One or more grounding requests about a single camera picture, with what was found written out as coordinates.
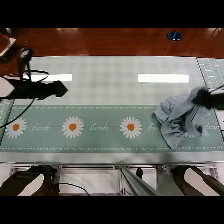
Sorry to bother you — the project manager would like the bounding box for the grey-blue T-shirt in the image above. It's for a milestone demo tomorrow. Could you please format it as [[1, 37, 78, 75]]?
[[151, 86, 213, 151]]

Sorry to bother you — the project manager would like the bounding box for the blue round object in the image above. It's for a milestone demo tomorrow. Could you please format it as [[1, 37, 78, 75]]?
[[167, 31, 183, 42]]

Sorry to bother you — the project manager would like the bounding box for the black cable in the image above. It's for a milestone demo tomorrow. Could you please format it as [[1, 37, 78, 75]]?
[[0, 97, 36, 130], [59, 181, 91, 197]]

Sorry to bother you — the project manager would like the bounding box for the silver frame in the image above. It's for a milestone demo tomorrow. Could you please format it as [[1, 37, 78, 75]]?
[[0, 161, 224, 197]]

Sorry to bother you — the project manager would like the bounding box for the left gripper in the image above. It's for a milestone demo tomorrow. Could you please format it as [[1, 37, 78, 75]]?
[[36, 80, 70, 101]]

